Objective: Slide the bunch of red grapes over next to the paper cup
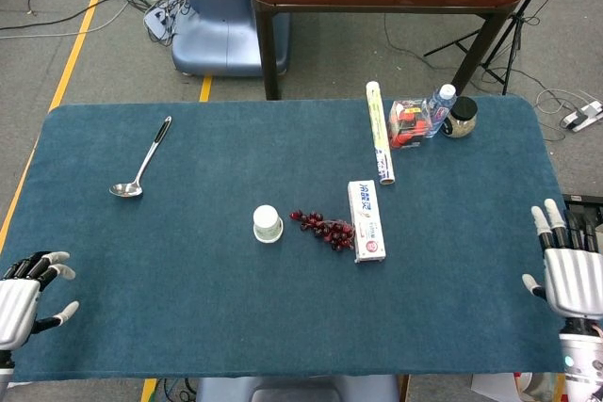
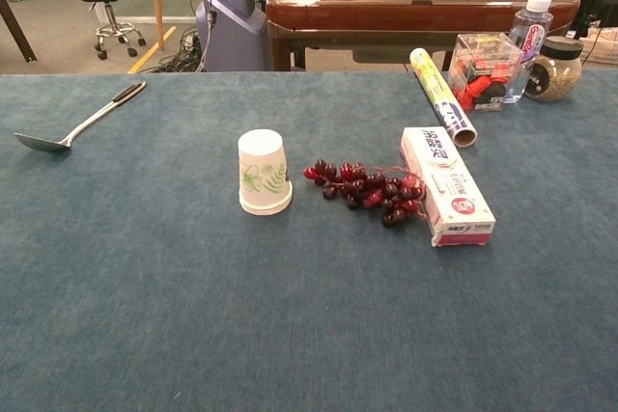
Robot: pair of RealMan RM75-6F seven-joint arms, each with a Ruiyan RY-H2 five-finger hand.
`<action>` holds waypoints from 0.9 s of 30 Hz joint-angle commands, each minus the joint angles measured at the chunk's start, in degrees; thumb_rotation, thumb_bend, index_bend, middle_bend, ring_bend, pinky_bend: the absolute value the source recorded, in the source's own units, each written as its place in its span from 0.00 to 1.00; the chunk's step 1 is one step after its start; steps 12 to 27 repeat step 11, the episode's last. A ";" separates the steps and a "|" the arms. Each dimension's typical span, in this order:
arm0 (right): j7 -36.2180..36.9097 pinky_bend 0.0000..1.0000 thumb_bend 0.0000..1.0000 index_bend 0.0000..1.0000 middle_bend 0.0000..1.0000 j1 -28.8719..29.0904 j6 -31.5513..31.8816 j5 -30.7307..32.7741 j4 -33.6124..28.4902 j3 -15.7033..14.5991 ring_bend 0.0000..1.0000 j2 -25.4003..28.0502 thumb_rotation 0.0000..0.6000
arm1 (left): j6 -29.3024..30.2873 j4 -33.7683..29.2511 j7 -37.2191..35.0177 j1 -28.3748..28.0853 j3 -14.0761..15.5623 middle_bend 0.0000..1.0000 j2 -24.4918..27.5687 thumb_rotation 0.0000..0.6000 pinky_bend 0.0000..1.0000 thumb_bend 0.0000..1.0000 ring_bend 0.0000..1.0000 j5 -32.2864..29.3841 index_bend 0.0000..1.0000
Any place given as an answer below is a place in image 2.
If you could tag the purple plastic grape bunch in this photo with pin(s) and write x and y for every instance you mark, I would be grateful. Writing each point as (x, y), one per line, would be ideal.
(367, 187)

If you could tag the cling film roll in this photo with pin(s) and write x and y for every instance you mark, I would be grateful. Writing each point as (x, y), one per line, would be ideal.
(443, 98)

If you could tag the upside-down paper cup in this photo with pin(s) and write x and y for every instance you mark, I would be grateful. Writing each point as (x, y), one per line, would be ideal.
(263, 175)

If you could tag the white plastic basket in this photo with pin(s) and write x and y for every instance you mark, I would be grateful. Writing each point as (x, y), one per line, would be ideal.
(601, 47)

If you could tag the brown mahjong table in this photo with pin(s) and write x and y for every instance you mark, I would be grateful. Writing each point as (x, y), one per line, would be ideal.
(386, 11)

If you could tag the white pink toothpaste box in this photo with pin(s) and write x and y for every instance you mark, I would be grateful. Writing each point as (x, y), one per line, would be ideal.
(451, 190)

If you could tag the clear box red black pieces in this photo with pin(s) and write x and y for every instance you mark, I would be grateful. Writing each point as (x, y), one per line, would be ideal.
(483, 69)

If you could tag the blue background robot base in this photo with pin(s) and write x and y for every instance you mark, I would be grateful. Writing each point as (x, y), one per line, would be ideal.
(232, 21)

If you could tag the blue felt table cover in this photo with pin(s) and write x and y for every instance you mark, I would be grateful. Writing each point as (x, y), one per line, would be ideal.
(145, 286)

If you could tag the clear plastic water bottle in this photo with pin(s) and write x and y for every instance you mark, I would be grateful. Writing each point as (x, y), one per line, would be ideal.
(531, 31)

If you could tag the glass jar black lid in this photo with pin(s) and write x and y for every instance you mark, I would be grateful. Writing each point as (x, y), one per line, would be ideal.
(555, 74)

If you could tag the dark table leg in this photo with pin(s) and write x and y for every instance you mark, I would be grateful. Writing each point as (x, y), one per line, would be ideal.
(17, 28)

